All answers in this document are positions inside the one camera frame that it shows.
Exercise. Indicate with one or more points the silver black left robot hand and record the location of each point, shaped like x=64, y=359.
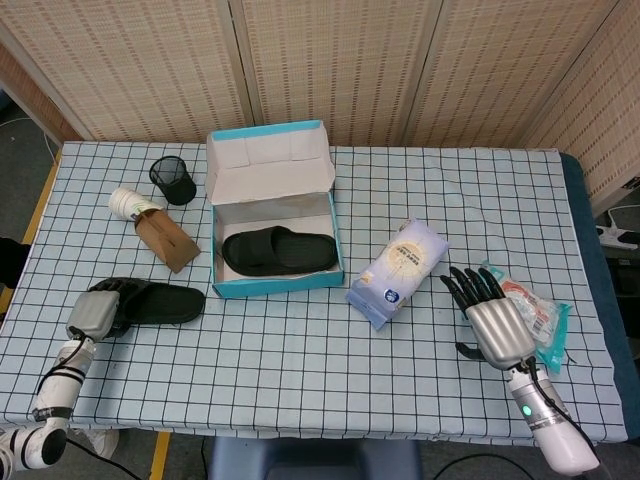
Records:
x=92, y=315

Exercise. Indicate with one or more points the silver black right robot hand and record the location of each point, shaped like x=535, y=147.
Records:
x=500, y=335

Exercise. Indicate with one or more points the black rubber slipper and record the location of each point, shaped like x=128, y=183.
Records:
x=290, y=250
x=165, y=305

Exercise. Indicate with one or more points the blue cardboard shoe box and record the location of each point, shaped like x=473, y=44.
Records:
x=270, y=175

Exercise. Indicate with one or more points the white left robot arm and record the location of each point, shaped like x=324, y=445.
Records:
x=60, y=390

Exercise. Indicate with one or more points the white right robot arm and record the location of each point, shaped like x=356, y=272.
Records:
x=560, y=440

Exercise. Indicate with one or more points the brown paper takeout box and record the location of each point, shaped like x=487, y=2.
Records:
x=165, y=242

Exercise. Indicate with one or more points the teal plastic snack package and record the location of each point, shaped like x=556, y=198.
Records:
x=550, y=320

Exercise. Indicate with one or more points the black object at edge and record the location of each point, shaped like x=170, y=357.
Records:
x=10, y=260

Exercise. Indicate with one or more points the white paper cup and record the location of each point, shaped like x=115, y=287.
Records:
x=125, y=200

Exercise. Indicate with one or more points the pale purple paper bag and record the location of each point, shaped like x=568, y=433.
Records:
x=405, y=260

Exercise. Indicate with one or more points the black mesh pen holder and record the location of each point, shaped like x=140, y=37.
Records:
x=175, y=185

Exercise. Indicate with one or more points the white blue checkered tablecloth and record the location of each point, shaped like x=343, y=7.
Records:
x=300, y=350

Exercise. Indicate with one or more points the dark blue chair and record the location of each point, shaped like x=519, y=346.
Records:
x=310, y=460

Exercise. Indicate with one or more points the woven bamboo folding screen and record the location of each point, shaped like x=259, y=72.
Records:
x=350, y=60

